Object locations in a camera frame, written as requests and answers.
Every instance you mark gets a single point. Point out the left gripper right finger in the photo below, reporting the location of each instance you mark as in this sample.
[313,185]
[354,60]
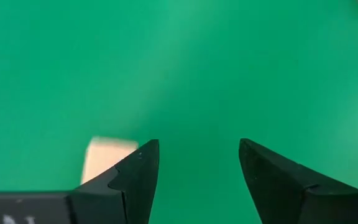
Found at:
[284,193]

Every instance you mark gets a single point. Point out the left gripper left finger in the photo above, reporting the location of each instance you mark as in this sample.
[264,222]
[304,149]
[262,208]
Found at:
[129,193]

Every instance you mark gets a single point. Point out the natural wood block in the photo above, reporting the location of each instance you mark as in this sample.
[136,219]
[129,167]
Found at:
[102,157]

